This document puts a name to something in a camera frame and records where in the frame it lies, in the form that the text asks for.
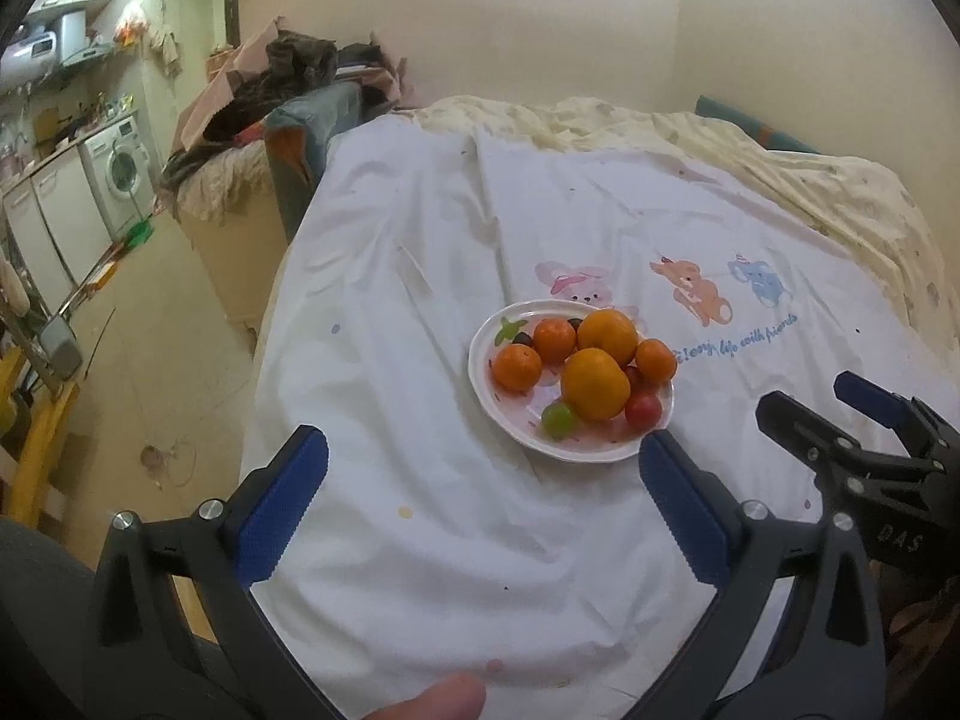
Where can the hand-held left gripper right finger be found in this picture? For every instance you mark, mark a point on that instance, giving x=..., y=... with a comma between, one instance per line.
x=686, y=514

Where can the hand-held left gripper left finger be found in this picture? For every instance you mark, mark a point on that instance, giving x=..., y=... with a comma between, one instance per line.
x=281, y=502

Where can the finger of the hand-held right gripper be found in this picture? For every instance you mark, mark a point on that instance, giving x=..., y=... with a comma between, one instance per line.
x=874, y=397
x=817, y=439

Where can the red cherry tomato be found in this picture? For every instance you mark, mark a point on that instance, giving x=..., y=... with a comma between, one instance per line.
x=643, y=409
x=634, y=376

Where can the pink strawberry-print plate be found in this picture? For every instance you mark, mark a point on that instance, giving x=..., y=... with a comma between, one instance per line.
x=570, y=435

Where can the small mandarin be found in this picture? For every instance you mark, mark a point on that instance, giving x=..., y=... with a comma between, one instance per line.
x=554, y=339
x=656, y=360

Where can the green grape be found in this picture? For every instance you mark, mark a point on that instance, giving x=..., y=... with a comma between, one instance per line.
x=559, y=418

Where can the large orange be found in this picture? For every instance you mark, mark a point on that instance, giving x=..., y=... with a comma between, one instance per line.
x=595, y=382
x=607, y=335

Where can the medium orange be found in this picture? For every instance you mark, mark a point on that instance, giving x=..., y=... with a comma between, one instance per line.
x=517, y=366

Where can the dark purple grape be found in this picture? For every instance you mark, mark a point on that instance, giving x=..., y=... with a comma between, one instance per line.
x=526, y=340

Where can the person's left hand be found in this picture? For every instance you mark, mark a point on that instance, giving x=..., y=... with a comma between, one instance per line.
x=427, y=699

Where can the white cartoon-print blanket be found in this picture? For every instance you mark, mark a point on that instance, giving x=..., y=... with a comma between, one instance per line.
x=420, y=405

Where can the beige storage box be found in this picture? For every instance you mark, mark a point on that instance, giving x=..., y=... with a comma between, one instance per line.
x=236, y=262

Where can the cream patterned quilt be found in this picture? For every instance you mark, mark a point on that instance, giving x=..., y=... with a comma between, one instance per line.
x=787, y=165

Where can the yellow stand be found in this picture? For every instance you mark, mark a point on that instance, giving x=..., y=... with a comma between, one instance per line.
x=34, y=450

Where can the teal pillow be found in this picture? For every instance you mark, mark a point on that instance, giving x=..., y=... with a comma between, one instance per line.
x=750, y=124

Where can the green dustpan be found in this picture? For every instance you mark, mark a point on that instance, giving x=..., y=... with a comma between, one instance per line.
x=139, y=232

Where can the cream lace cloth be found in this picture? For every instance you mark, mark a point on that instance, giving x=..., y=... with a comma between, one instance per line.
x=217, y=180

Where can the white kitchen cabinets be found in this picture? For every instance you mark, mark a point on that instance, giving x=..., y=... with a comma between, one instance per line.
x=45, y=232

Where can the white washing machine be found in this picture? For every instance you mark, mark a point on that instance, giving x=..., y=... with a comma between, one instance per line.
x=116, y=172

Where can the pile of dark clothes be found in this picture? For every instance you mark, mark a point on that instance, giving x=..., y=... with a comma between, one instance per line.
x=292, y=75

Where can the hanging plastic bag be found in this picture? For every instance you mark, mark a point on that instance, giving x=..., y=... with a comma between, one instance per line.
x=132, y=21

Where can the silver range hood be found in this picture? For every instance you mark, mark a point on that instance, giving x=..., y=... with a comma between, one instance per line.
x=49, y=41

